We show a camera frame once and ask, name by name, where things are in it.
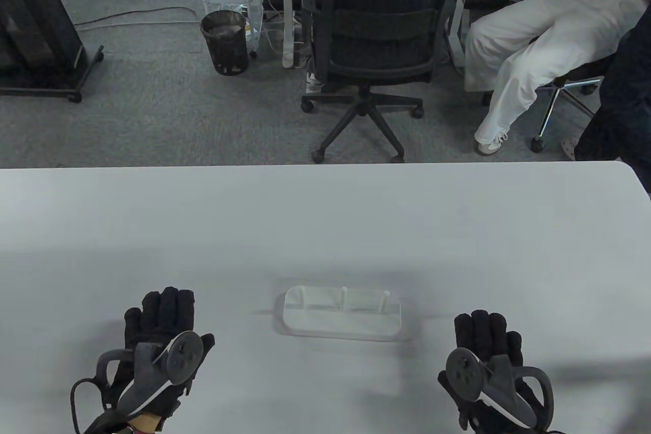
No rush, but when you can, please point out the person's left forearm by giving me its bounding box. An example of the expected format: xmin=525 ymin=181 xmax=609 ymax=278
xmin=125 ymin=413 xmax=164 ymax=434

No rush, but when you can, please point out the black chair with chrome base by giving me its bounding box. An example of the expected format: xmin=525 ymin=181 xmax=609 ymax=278
xmin=530 ymin=0 xmax=613 ymax=153

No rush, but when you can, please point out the black mesh wastebasket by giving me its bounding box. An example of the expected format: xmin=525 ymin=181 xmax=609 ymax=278
xmin=199 ymin=10 xmax=251 ymax=76

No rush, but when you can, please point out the white desk leg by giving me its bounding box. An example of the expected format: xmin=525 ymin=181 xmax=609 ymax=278
xmin=282 ymin=0 xmax=302 ymax=69
xmin=445 ymin=0 xmax=475 ymax=68

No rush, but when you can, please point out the person's right hand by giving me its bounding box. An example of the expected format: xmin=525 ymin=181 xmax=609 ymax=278
xmin=437 ymin=309 xmax=556 ymax=432

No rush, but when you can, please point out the grey controller on glove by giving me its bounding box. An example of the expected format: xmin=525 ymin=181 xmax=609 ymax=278
xmin=446 ymin=348 xmax=555 ymax=430
xmin=70 ymin=331 xmax=205 ymax=434

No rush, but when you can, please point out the black floor cable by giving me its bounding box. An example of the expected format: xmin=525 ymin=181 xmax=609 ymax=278
xmin=75 ymin=6 xmax=205 ymax=31

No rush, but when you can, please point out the grey controller on right glove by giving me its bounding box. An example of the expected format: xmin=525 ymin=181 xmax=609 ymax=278
xmin=446 ymin=348 xmax=555 ymax=430

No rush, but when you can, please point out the white plastic holder tray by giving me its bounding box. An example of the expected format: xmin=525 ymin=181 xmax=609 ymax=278
xmin=276 ymin=285 xmax=402 ymax=342

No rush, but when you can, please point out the black mesh office chair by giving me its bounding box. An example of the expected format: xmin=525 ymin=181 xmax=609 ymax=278
xmin=300 ymin=0 xmax=472 ymax=164

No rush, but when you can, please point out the black cabinet on wheels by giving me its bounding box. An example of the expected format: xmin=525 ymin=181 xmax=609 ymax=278
xmin=0 ymin=0 xmax=105 ymax=104

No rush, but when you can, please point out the person's left hand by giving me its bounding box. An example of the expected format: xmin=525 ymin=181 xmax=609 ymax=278
xmin=83 ymin=287 xmax=216 ymax=433

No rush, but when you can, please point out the grey controller on left glove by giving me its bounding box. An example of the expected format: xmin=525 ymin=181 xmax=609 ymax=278
xmin=70 ymin=331 xmax=205 ymax=434

